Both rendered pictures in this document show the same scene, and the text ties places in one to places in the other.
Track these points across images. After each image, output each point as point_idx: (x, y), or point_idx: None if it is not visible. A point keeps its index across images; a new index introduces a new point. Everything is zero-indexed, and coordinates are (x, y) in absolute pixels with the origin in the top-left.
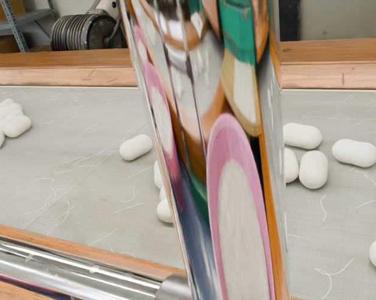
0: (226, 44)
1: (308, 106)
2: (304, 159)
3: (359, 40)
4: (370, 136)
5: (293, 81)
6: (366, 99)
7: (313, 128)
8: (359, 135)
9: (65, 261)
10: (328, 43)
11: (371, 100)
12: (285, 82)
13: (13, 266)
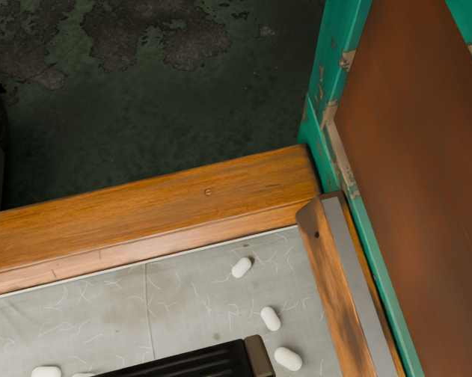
0: None
1: (39, 316)
2: None
3: (51, 209)
4: (89, 345)
5: (15, 285)
6: (77, 292)
7: (52, 373)
8: (82, 347)
9: None
10: (26, 220)
11: (81, 292)
12: (8, 286)
13: None
